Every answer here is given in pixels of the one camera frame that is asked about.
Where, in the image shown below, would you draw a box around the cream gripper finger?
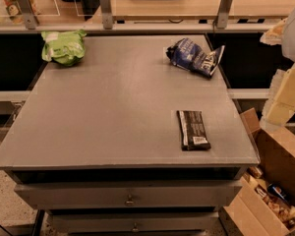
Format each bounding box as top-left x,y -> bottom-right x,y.
260,19 -> 287,45

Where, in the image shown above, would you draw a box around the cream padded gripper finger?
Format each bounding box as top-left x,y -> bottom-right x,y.
263,63 -> 295,126

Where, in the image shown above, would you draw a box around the black rxbar chocolate bar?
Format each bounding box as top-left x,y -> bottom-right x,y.
177,110 -> 210,150

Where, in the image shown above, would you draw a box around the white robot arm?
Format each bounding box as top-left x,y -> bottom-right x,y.
260,8 -> 295,126

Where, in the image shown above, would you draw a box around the blue chip bag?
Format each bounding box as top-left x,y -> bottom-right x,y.
166,38 -> 225,79

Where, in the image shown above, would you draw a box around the green chip bag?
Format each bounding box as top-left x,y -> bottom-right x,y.
41,29 -> 87,67

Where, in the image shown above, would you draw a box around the snack packets in box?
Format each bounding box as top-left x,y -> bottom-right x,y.
246,166 -> 295,229

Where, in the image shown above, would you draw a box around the open cardboard box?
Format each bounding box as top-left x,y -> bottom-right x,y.
221,108 -> 295,236

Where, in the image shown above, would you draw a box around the upper grey drawer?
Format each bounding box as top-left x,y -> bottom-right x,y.
15,180 -> 242,210

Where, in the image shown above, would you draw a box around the grey drawer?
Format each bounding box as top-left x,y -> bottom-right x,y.
48,212 -> 218,233
15,180 -> 242,210

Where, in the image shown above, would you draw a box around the lower grey drawer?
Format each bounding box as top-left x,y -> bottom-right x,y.
48,212 -> 218,233

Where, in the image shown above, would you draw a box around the middle metal bracket post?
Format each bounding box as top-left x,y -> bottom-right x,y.
99,0 -> 114,30

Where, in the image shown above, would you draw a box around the left metal bracket post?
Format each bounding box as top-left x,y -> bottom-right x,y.
17,0 -> 38,30

